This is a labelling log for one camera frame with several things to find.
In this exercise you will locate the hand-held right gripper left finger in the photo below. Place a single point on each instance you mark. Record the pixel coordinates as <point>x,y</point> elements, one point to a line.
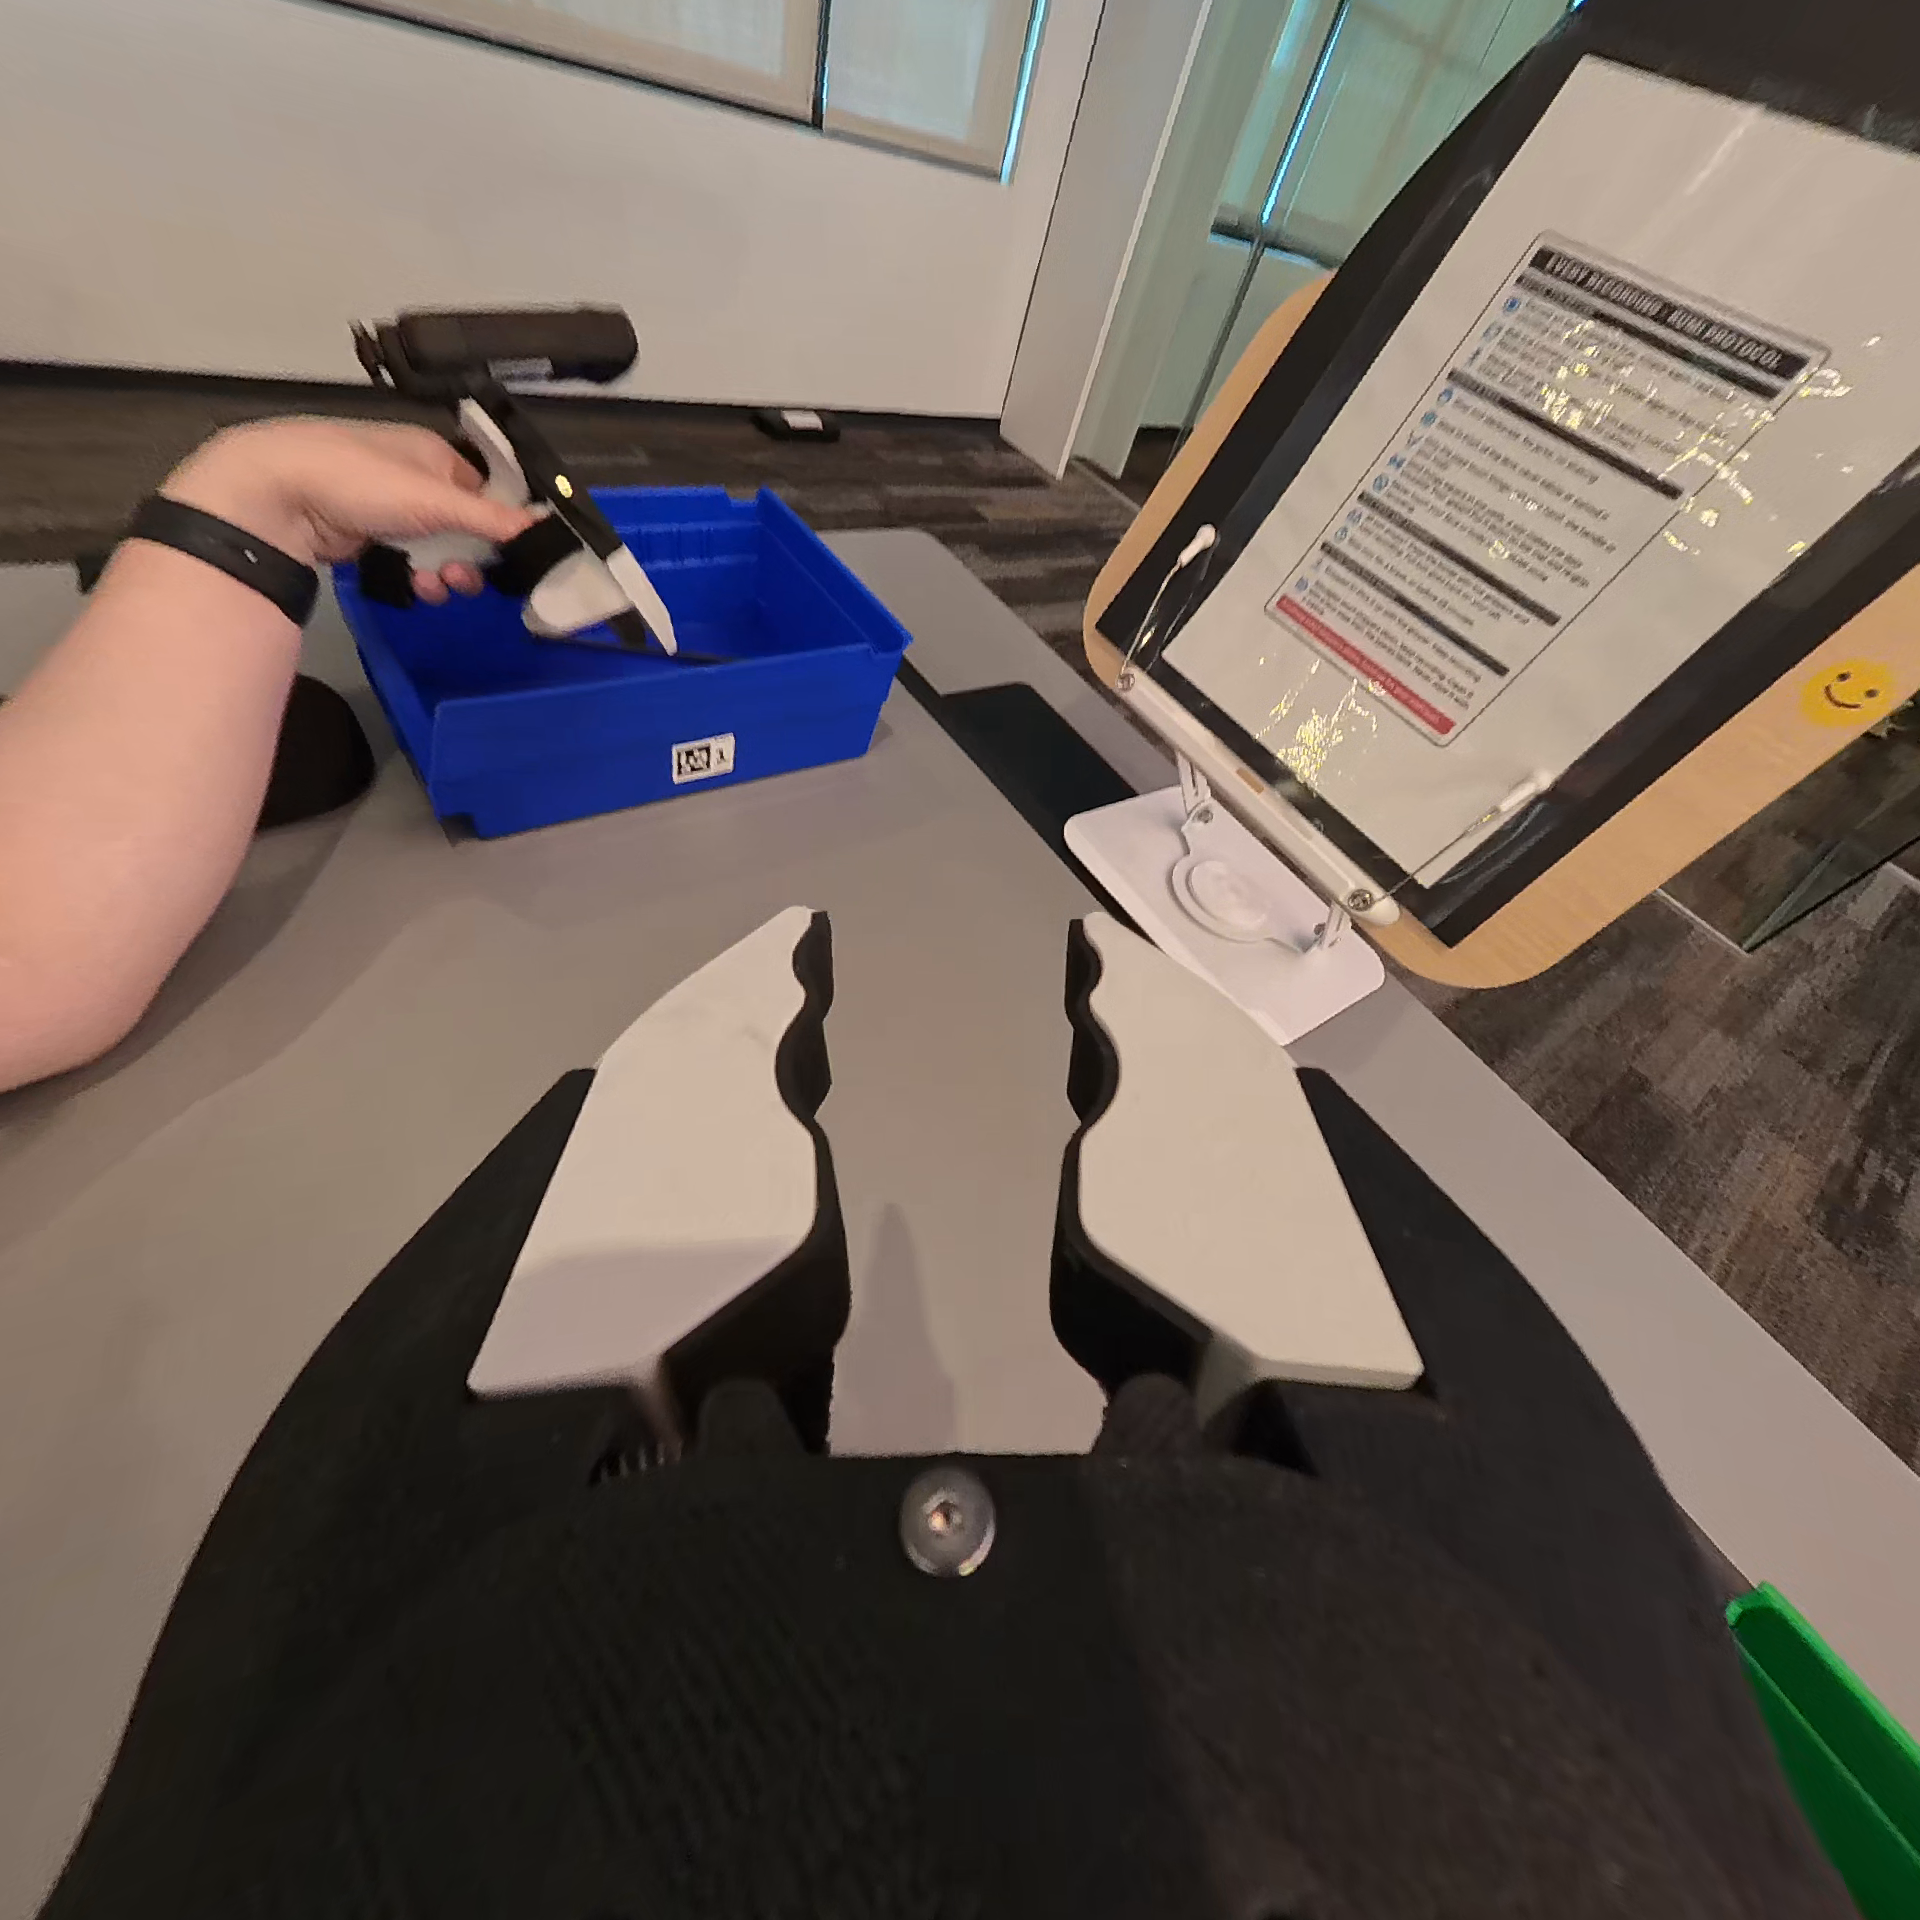
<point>661,1169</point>

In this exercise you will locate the interior wall window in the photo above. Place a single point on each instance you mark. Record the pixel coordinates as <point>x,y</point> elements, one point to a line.
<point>675,44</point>

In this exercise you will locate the yellow smiley sticker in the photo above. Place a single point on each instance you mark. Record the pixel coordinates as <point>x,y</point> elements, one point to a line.
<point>1848,693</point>

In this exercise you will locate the black wristband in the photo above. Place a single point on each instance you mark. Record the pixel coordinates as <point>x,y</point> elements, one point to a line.
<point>225,552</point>

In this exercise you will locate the person's left forearm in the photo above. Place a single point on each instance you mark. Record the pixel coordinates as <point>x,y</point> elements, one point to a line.
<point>105,840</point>

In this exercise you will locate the green plastic bin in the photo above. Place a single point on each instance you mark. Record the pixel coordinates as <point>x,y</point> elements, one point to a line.
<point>1847,1754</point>

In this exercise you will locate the black plate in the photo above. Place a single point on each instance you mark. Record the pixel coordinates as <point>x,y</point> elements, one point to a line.
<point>689,654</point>

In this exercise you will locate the white stand base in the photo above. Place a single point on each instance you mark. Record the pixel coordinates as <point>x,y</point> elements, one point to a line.
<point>1290,974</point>

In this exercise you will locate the grey desk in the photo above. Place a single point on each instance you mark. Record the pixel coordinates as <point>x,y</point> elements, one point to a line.
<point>453,974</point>

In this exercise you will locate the black floor box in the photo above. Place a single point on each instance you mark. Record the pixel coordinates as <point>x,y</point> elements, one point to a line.
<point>796,425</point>

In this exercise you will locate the black wrist rest pad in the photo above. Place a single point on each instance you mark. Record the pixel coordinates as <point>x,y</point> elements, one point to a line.
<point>323,749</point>

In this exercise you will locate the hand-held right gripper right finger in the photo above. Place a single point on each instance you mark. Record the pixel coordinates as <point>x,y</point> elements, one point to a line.
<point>1229,1188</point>

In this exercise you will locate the instruction sheet in clear holder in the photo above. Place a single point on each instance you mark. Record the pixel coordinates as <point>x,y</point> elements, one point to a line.
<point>1351,675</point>

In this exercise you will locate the blue plastic bin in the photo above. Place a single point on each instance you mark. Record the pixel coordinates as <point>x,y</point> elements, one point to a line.
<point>598,735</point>

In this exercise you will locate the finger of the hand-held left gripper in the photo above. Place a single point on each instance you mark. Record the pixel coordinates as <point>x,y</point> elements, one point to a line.
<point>637,598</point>
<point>562,598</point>

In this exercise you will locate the person's left hand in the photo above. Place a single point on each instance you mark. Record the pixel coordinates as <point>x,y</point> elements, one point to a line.
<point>331,488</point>

